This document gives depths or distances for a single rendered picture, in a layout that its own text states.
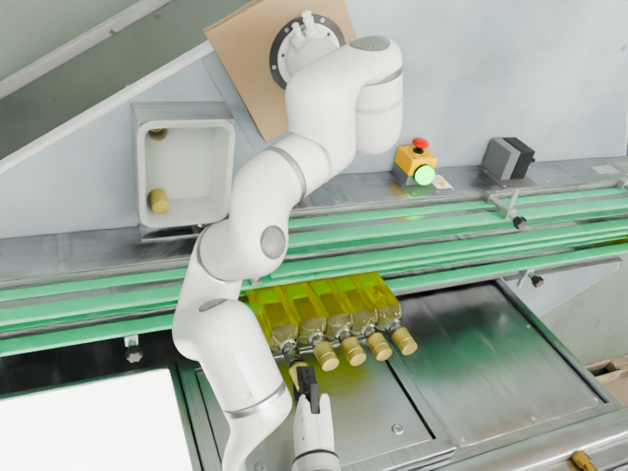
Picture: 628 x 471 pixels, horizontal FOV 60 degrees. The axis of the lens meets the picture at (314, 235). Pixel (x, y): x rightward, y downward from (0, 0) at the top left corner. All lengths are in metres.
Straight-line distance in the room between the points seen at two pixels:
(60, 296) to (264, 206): 0.53
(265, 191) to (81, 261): 0.54
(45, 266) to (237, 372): 0.55
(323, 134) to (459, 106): 0.67
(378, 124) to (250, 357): 0.38
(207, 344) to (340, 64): 0.40
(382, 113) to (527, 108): 0.74
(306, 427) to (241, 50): 0.66
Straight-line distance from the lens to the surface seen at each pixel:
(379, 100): 0.81
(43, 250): 1.16
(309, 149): 0.74
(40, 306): 1.07
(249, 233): 0.64
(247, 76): 1.07
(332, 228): 1.12
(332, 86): 0.72
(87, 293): 1.08
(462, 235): 1.37
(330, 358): 1.01
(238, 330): 0.66
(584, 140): 1.73
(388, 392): 1.19
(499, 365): 1.40
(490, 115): 1.44
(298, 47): 1.03
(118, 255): 1.13
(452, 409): 1.26
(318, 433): 0.88
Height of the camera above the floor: 1.72
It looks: 46 degrees down
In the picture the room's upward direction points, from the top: 148 degrees clockwise
